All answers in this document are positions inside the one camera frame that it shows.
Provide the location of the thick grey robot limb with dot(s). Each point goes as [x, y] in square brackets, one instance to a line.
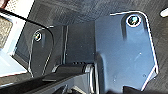
[40, 83]

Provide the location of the pale robot body panel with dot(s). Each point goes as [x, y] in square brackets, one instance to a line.
[11, 60]

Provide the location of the small round metal connector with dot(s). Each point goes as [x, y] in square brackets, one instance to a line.
[38, 36]
[134, 20]

